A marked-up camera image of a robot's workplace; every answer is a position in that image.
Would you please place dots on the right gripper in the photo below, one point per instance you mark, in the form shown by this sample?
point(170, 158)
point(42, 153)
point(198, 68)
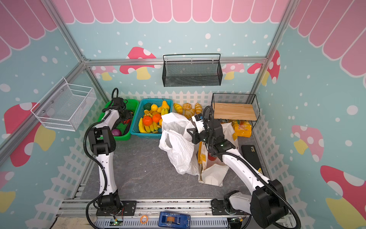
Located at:
point(195, 137)

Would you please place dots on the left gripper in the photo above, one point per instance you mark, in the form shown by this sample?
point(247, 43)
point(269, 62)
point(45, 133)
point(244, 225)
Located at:
point(128, 114)

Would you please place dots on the red soda can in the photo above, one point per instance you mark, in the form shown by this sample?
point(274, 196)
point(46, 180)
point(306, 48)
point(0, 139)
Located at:
point(211, 158)

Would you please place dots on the purple onion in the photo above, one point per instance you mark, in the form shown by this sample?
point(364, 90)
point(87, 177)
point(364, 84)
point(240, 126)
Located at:
point(116, 132)

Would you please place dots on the white plastic grocery bag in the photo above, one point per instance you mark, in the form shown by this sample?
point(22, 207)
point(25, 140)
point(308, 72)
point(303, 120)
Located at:
point(177, 143)

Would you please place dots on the white tote bag yellow handles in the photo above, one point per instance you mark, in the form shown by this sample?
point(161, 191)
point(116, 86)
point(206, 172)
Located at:
point(213, 172)

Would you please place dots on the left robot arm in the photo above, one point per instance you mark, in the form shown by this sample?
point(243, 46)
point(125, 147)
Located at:
point(99, 145)

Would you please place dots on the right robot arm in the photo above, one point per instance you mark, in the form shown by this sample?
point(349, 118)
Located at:
point(267, 204)

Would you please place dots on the bread roll right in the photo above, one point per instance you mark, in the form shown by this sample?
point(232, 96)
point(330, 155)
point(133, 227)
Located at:
point(198, 108)

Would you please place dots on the bread roll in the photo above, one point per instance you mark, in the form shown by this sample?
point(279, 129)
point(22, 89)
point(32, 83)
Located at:
point(178, 108)
point(198, 108)

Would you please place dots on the yellow snack package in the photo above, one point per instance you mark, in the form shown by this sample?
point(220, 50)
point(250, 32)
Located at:
point(243, 129)

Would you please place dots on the croissant bread centre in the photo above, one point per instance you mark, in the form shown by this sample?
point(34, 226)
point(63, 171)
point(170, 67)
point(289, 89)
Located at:
point(189, 113)

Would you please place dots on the teal plastic basket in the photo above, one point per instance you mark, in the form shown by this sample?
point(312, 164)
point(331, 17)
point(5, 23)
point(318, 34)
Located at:
point(156, 116)

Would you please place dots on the orange fruit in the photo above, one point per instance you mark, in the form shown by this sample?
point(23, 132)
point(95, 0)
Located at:
point(147, 121)

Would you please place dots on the yellow lemon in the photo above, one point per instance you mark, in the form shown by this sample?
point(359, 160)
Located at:
point(154, 107)

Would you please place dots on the round bread bun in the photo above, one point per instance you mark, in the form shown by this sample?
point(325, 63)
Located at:
point(187, 106)

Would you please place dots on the black flat box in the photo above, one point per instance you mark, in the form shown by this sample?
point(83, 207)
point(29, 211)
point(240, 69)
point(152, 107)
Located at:
point(250, 154)

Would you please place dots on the banana bunch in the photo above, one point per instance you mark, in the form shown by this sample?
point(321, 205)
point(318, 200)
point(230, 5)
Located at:
point(146, 129)

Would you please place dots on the bread roll left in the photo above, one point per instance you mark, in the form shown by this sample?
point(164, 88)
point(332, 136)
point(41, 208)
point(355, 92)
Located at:
point(178, 108)

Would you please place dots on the yellow pear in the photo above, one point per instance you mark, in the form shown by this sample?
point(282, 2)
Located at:
point(165, 105)

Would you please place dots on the black wire shelf wooden board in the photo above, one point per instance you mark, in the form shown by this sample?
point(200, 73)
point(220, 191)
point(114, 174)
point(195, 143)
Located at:
point(236, 106)

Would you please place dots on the white wire wall basket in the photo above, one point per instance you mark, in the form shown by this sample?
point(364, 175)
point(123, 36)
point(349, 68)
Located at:
point(65, 106)

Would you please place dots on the black mesh wall basket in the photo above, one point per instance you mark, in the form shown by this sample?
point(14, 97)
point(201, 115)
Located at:
point(191, 70)

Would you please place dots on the blue device on rail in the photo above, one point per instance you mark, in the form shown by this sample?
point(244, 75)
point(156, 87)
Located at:
point(174, 220)

